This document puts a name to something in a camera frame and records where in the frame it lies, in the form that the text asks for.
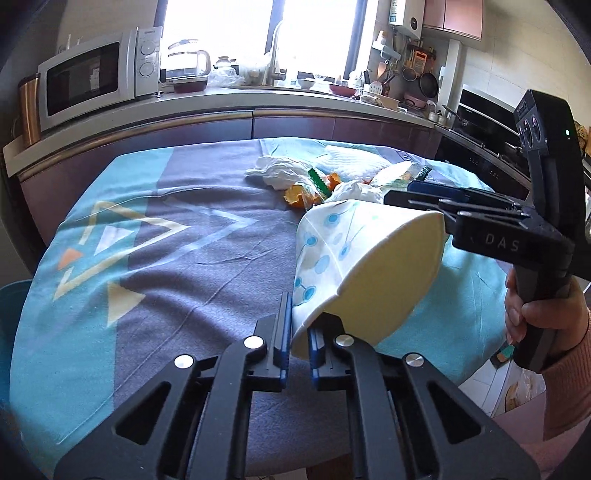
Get orange peel piece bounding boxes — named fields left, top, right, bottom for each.
left=283, top=173, right=342, bottom=210

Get white microwave oven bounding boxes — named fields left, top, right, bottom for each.
left=38, top=27, right=162, bottom=132

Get glass electric kettle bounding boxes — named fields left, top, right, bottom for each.
left=163, top=39, right=211, bottom=83

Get blue plastic trash bin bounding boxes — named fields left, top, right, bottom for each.
left=0, top=280, right=32, bottom=404

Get clear plastic bag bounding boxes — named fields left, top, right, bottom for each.
left=207, top=56, right=245, bottom=88

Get white paper cup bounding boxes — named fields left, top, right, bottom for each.
left=290, top=200, right=446, bottom=359

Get black frying pan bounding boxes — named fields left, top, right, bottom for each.
left=418, top=72, right=439, bottom=99

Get crumpled white tissue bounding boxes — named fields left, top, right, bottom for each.
left=245, top=156, right=312, bottom=191

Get red bowl by sink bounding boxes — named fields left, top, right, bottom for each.
left=329, top=83, right=356, bottom=98

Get copper travel mug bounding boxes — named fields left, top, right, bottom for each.
left=18, top=74, right=41, bottom=149

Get black window frame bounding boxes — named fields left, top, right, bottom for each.
left=155, top=0, right=368, bottom=79

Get teal grey patterned tablecloth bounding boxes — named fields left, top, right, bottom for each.
left=9, top=137, right=506, bottom=478

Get white plastic wrapper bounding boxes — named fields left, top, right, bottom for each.
left=314, top=145, right=433, bottom=189

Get black built-in oven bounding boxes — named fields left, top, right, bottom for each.
left=435, top=85, right=531, bottom=199

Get green snack wrapper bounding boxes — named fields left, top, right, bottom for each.
left=308, top=168, right=332, bottom=199

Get pink wall cabinet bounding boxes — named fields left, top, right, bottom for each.
left=424, top=0, right=485, bottom=41

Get person's right hand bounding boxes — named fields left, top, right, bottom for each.
left=505, top=269, right=589, bottom=354

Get white water heater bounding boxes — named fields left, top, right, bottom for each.
left=389, top=0, right=425, bottom=40

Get pink sleeve right forearm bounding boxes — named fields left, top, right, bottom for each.
left=542, top=313, right=590, bottom=440

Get chrome kitchen faucet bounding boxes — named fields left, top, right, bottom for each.
left=263, top=20, right=287, bottom=87

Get dark brown base cabinets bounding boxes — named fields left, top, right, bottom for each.
left=7, top=108, right=442, bottom=249

